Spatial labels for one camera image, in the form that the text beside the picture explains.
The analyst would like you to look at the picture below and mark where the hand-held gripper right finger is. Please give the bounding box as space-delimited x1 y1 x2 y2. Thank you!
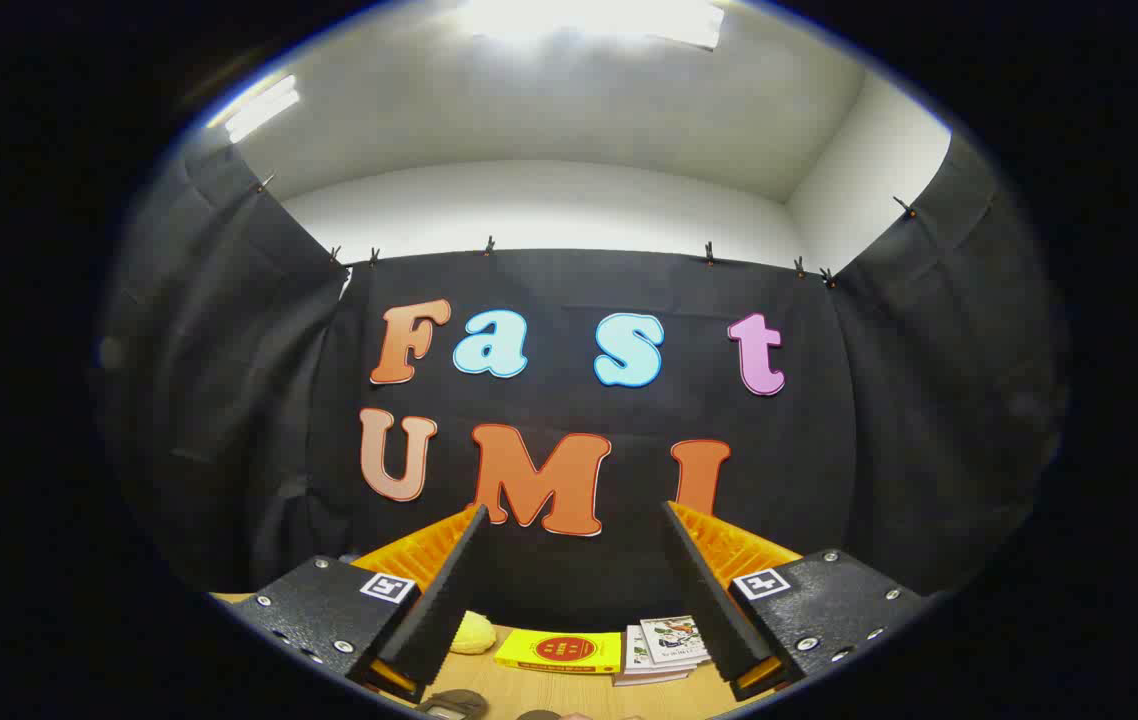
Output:
662 500 930 701

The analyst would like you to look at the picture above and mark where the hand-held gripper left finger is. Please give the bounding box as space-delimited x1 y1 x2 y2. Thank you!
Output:
229 505 490 703

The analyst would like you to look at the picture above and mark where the yellow bread-shaped plush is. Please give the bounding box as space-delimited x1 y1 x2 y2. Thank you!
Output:
449 611 498 656

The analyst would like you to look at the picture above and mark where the white paperback book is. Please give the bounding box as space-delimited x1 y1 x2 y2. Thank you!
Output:
623 625 702 676

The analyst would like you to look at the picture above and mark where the brown-spined paperback book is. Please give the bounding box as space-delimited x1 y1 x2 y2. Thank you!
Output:
614 662 695 687

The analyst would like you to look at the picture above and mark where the yellow book with red circle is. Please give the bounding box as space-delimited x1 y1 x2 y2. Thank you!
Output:
494 628 623 675

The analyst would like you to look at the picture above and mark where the black backdrop cloth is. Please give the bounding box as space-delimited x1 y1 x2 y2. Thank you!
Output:
94 130 1070 633

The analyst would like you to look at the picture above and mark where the row of black clips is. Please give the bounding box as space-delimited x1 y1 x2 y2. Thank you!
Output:
254 172 922 291

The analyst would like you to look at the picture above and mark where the narrow ceiling light panel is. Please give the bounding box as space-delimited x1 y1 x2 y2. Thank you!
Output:
223 75 301 144

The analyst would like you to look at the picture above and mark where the wide ceiling light panel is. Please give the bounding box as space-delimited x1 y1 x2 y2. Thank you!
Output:
457 0 726 51

